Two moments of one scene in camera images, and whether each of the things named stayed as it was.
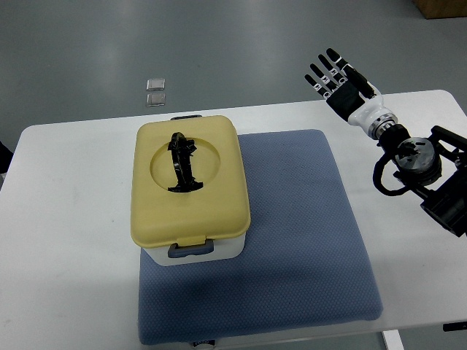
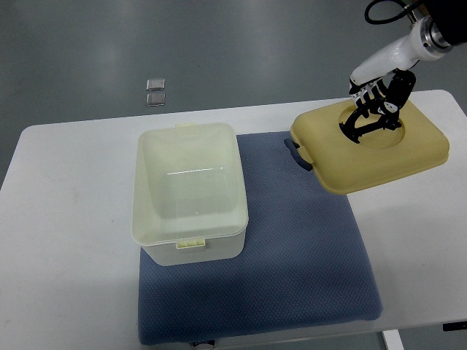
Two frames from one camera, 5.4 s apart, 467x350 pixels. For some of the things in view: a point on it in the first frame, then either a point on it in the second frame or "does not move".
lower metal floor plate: x=155 y=100 does not move
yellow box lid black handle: x=187 y=181 → x=381 y=157
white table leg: x=392 y=340 does not move
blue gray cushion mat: x=310 y=256 does not move
